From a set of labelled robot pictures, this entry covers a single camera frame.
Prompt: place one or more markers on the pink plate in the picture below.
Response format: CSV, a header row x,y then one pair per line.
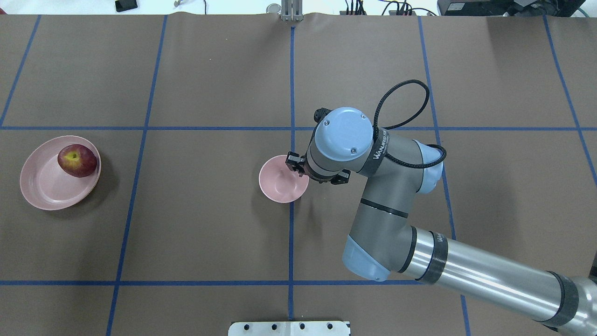
x,y
45,185

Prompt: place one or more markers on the aluminium frame post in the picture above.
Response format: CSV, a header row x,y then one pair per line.
x,y
292,10

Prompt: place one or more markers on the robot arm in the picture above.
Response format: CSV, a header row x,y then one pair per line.
x,y
527,195

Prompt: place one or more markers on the white camera mast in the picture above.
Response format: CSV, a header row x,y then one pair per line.
x,y
290,328

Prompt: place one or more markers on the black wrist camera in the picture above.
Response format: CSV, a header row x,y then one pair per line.
x,y
320,113

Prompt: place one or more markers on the pink bowl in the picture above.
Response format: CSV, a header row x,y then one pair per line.
x,y
280,184

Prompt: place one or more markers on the red apple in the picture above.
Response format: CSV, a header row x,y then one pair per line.
x,y
77,160

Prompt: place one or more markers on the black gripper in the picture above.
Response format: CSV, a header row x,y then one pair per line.
x,y
295,163

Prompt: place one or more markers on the small black square device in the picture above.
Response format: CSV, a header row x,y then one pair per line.
x,y
125,5

